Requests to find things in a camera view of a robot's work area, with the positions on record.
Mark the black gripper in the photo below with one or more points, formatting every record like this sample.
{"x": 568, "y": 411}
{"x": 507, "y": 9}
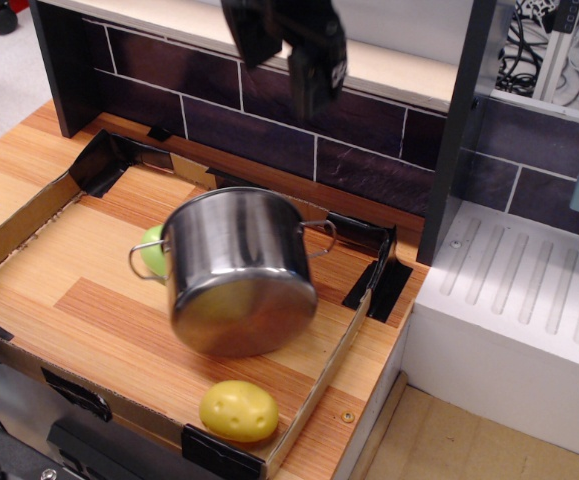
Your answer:
{"x": 318, "y": 62}

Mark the green plastic pear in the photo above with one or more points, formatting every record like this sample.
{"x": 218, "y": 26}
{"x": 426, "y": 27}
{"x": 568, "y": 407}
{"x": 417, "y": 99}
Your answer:
{"x": 153, "y": 256}

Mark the brass screw in counter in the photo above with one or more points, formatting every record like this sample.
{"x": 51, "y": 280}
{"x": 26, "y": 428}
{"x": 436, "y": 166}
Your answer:
{"x": 347, "y": 417}

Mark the yellow plastic potato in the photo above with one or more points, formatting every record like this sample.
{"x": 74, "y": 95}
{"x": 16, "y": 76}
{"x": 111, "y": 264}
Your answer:
{"x": 239, "y": 411}

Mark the dark tiled backsplash shelf unit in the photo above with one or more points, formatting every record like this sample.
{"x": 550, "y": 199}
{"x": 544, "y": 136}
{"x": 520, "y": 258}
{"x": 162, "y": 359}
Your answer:
{"x": 406, "y": 143}

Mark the black chair caster wheel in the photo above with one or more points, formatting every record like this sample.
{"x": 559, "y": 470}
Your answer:
{"x": 8, "y": 18}

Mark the white ridged drainboard sink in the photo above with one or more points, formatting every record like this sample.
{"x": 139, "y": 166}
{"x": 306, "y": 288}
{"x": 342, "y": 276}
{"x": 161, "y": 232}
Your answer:
{"x": 495, "y": 327}

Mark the stainless steel pot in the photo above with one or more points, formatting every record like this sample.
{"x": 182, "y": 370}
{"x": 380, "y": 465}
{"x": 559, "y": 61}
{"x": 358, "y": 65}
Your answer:
{"x": 237, "y": 271}

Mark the aluminium frame post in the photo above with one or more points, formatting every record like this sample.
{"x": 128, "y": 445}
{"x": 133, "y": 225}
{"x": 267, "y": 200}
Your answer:
{"x": 564, "y": 34}

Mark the cardboard fence with black tape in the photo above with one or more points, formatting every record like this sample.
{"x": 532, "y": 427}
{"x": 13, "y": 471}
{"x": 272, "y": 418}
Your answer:
{"x": 93, "y": 380}

